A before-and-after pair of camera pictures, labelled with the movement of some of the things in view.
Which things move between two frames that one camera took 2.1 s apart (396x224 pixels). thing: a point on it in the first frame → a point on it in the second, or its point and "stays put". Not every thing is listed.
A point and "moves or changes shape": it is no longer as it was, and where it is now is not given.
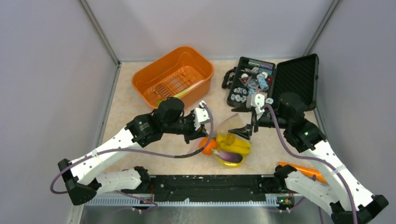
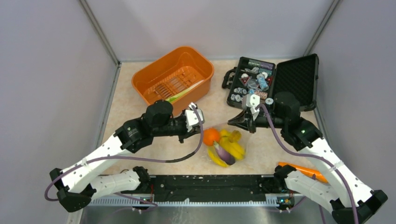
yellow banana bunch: [229, 142] moves or changes shape
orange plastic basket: [185, 73] stays put
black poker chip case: [298, 74] stays put
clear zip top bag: [222, 147] moves or changes shape
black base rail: [211, 187] stays put
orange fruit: [212, 144] → [210, 135]
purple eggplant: [228, 157] moves or changes shape
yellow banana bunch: [231, 164] → [215, 158]
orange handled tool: [307, 171] stays put
